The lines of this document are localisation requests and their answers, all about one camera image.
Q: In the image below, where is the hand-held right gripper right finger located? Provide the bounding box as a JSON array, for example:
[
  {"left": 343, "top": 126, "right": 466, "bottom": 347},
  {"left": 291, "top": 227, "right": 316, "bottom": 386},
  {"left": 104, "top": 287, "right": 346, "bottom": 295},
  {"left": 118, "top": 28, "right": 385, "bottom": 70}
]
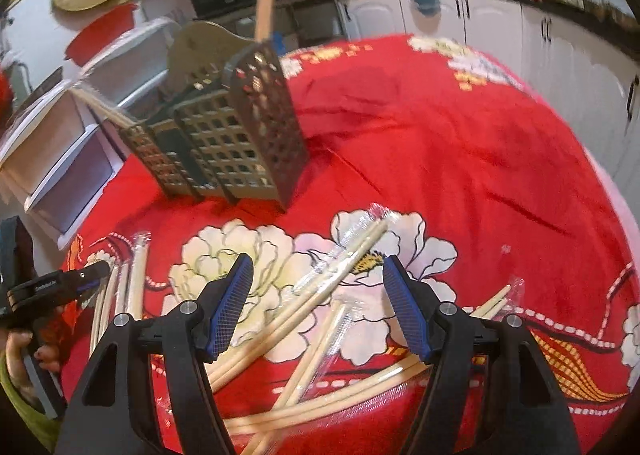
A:
[{"left": 381, "top": 255, "right": 584, "bottom": 455}]

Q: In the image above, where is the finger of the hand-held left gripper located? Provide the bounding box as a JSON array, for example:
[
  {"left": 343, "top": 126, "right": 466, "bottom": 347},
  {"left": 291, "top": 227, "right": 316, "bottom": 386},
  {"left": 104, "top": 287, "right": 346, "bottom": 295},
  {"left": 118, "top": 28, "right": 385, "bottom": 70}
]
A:
[{"left": 10, "top": 260, "right": 112, "bottom": 319}]

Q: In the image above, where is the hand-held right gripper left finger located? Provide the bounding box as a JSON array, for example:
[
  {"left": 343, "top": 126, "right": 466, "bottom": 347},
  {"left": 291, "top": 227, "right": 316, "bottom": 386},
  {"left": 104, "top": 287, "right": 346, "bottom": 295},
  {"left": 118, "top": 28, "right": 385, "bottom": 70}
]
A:
[{"left": 52, "top": 252, "right": 254, "bottom": 455}]

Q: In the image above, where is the bunch of wooden chopsticks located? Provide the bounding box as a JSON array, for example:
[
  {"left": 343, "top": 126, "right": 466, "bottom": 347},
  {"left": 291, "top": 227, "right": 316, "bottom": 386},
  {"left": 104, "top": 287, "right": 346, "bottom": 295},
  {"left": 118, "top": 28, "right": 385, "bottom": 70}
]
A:
[{"left": 87, "top": 205, "right": 526, "bottom": 455}]

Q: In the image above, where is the wooden chopstick pair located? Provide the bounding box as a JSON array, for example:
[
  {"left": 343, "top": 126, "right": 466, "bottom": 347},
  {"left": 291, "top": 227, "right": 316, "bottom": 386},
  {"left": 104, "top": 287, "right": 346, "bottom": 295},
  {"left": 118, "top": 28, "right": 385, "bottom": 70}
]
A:
[
  {"left": 254, "top": 0, "right": 278, "bottom": 43},
  {"left": 70, "top": 85, "right": 138, "bottom": 128}
]

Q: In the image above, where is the grey lattice utensil holder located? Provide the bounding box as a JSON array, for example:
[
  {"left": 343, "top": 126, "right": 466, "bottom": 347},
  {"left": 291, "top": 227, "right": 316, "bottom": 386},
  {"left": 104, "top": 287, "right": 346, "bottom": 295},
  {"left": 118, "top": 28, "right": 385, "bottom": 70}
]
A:
[{"left": 120, "top": 20, "right": 311, "bottom": 213}]

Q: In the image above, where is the person's left hand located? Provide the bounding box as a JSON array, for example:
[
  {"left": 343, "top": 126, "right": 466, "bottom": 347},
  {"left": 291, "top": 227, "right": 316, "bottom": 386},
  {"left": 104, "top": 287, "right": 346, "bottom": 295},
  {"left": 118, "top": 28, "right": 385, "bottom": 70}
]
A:
[{"left": 5, "top": 330, "right": 62, "bottom": 374}]

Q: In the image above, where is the white plastic drawer unit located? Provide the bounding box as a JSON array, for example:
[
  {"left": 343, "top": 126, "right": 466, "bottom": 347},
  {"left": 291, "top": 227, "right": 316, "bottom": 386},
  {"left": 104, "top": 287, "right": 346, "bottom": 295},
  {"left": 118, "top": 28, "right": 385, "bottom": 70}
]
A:
[
  {"left": 0, "top": 79, "right": 128, "bottom": 248},
  {"left": 79, "top": 18, "right": 182, "bottom": 107}
]

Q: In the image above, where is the red floral tablecloth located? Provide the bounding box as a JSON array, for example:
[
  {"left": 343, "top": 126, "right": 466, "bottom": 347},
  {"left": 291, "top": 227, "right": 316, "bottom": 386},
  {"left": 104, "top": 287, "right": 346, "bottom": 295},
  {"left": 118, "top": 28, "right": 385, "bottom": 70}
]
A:
[{"left": 60, "top": 32, "right": 640, "bottom": 455}]

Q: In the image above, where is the red plastic basin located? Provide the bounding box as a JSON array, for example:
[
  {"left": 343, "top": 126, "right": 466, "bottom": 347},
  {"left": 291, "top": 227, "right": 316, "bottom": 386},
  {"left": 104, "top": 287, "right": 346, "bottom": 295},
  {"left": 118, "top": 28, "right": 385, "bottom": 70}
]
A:
[{"left": 64, "top": 2, "right": 139, "bottom": 67}]

